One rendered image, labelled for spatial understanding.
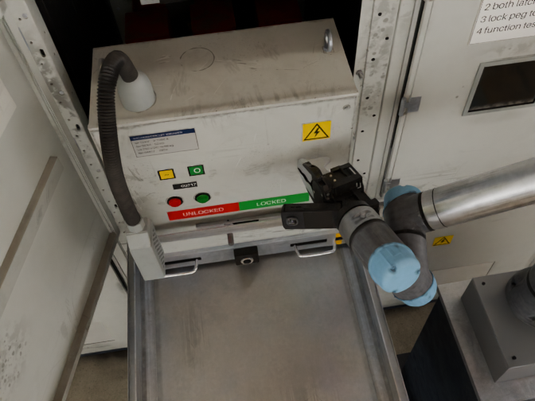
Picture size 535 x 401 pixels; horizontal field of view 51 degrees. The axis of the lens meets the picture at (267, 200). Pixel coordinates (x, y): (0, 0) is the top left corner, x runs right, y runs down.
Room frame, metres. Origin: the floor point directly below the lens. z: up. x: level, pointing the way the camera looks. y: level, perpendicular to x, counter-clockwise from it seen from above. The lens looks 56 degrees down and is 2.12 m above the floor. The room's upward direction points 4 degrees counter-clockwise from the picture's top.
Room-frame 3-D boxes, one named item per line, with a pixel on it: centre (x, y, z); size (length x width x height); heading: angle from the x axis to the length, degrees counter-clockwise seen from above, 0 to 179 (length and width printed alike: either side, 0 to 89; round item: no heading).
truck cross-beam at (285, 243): (0.72, 0.07, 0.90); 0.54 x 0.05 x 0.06; 95
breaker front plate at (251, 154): (0.70, 0.06, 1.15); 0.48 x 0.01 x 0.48; 95
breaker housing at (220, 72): (0.96, 0.09, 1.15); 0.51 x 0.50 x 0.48; 5
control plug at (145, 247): (0.61, 0.27, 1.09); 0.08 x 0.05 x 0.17; 5
